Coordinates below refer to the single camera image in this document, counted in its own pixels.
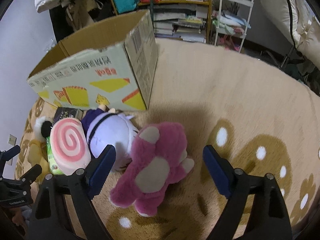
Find yellow dog plush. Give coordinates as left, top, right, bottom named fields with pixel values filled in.
left=27, top=139, right=50, bottom=184

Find green tissue pack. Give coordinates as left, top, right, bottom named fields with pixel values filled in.
left=46, top=137, right=63, bottom=175

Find white black fluffy plush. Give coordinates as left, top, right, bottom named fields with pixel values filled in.
left=33, top=116, right=53, bottom=142

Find pink swirl roll plush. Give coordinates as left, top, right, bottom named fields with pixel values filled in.
left=50, top=118, right=91, bottom=176

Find black Face tissue pack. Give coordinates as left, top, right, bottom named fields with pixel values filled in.
left=53, top=107, right=83, bottom=124

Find purple white-haired doll plush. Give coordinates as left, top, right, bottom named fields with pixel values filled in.
left=81, top=105, right=139, bottom=172

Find pink bear plush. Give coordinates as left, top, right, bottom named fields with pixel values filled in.
left=109, top=122, right=195, bottom=217

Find person left hand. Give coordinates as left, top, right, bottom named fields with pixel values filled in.
left=11, top=207, right=27, bottom=228

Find printed cardboard box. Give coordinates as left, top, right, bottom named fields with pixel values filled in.
left=27, top=10, right=158, bottom=111

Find beige tote bag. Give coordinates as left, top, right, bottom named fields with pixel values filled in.
left=66, top=0, right=103, bottom=32

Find stack of books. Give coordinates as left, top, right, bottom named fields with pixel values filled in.
left=153, top=4, right=208, bottom=43

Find white rolling cart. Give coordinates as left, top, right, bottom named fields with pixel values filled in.
left=212, top=0, right=254, bottom=53

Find yellow wooden bookshelf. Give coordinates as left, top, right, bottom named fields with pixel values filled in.
left=107, top=0, right=213, bottom=43

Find green pole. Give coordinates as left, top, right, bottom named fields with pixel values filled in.
left=150, top=0, right=154, bottom=26

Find wall outlet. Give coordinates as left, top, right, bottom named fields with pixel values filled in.
left=8, top=134, right=17, bottom=146

